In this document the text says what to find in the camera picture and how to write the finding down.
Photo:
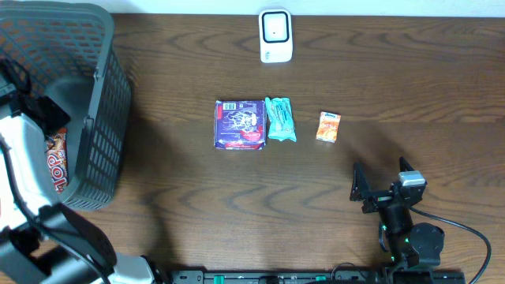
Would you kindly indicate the white barcode scanner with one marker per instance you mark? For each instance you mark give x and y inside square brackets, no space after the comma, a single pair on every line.
[276,36]

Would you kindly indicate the teal wrapped snack packet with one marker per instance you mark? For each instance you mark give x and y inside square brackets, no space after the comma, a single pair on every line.
[281,119]

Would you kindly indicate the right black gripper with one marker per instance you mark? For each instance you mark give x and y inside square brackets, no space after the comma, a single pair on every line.
[379,199]

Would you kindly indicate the purple square snack packet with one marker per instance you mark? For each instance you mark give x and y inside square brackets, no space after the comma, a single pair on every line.
[240,125]

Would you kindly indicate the small orange snack box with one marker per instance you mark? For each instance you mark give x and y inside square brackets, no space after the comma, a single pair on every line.
[328,127]

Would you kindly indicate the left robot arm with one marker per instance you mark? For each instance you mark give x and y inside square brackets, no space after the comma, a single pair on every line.
[42,240]

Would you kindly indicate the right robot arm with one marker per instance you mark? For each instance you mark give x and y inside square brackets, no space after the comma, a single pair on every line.
[411,245]

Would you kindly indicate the black mounting rail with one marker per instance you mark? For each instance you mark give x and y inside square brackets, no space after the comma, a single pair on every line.
[343,276]

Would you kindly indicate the grey plastic mesh basket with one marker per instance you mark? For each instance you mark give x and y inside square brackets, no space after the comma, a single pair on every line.
[67,51]

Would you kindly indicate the orange Top snack bar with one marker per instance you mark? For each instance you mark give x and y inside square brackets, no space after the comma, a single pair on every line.
[57,160]

